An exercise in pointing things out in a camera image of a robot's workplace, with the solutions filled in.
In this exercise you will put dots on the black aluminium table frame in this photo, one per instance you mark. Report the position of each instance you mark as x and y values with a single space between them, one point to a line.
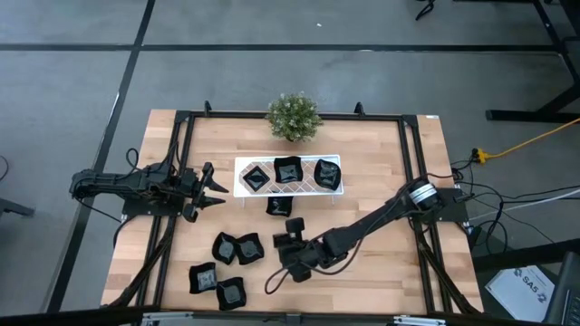
217 116

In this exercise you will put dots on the artificial green potted plant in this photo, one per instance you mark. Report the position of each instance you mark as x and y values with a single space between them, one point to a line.
293 117

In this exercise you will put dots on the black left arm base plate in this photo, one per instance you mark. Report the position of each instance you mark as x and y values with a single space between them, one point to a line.
136 209

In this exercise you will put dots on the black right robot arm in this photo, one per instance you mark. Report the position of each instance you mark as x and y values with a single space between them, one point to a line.
376 217

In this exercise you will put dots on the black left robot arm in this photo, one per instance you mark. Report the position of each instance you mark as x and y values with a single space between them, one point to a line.
113 183

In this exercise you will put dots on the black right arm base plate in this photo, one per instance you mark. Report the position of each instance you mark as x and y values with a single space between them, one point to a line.
455 213

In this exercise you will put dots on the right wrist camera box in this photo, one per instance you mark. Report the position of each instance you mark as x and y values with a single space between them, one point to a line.
281 241

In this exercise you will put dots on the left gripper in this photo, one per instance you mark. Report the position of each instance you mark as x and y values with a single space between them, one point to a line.
190 188

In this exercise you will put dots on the dark grey desk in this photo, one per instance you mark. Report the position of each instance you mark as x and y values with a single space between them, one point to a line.
498 265

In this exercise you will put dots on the black desk leg frame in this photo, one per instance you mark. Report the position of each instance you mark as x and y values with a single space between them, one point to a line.
521 116

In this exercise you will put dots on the black chair leg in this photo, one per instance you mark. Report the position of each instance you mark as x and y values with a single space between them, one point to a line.
13 207

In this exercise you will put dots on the small square black plate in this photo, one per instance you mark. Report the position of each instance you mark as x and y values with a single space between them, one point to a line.
256 177

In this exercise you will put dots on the dark grey laptop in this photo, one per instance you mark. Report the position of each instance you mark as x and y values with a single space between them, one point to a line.
566 294

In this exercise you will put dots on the black horizontal frame beam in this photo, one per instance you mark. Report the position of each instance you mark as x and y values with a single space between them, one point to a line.
90 317

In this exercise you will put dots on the silver metal bracket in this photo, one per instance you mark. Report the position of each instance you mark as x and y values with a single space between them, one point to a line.
165 317
419 321

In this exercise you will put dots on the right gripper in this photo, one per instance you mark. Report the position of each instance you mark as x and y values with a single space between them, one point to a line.
299 254

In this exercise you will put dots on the small black depth camera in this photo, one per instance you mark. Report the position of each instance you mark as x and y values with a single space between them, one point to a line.
293 319

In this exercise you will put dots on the white printed paper sheet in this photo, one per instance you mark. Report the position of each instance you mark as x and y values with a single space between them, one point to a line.
521 294

